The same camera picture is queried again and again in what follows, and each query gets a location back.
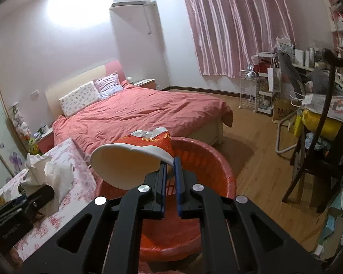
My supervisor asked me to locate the stack of plush toys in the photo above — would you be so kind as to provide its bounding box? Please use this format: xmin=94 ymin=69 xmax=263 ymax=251
xmin=11 ymin=105 xmax=39 ymax=155

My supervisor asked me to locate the white wire rack trolley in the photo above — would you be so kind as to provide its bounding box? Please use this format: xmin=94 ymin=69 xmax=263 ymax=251
xmin=238 ymin=70 xmax=258 ymax=113

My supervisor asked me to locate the bed with red duvet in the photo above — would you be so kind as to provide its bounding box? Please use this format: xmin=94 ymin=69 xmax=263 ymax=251
xmin=52 ymin=84 xmax=233 ymax=154

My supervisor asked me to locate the yellow cushion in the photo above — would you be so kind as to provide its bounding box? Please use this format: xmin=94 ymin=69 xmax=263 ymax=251
xmin=301 ymin=109 xmax=343 ymax=142

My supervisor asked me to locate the beige pink headboard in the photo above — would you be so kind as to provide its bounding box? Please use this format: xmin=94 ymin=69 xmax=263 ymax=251
xmin=45 ymin=60 xmax=126 ymax=120

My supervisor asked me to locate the right bedside nightstand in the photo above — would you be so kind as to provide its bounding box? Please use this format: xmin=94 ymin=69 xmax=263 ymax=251
xmin=134 ymin=79 xmax=157 ymax=90

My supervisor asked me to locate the pink striped curtain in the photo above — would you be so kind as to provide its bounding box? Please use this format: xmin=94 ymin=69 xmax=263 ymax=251
xmin=185 ymin=0 xmax=295 ymax=78

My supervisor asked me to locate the white tissue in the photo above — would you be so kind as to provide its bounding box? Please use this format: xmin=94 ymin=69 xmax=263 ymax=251
xmin=21 ymin=153 xmax=75 ymax=217

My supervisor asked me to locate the cluttered desk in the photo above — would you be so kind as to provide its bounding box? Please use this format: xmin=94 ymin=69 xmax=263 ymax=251
xmin=257 ymin=37 xmax=343 ymax=115

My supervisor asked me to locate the pink floral tablecloth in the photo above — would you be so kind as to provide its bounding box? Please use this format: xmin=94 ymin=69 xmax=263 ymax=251
xmin=0 ymin=139 xmax=96 ymax=263

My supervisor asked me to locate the red plastic laundry basket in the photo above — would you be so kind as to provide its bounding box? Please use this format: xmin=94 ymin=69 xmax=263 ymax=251
xmin=90 ymin=129 xmax=233 ymax=272

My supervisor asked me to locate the dark wooden chair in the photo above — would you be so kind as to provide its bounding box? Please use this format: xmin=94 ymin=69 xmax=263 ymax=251
xmin=282 ymin=48 xmax=343 ymax=213

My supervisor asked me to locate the left red nightstand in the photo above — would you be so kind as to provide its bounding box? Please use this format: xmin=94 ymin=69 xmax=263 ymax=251
xmin=37 ymin=128 xmax=54 ymax=153

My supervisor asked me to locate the white floral pillow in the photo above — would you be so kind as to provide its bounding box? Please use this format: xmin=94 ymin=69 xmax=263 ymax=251
xmin=59 ymin=81 xmax=102 ymax=118

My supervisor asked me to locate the pink striped pillow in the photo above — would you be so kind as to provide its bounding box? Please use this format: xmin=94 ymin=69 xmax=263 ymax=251
xmin=93 ymin=72 xmax=123 ymax=100

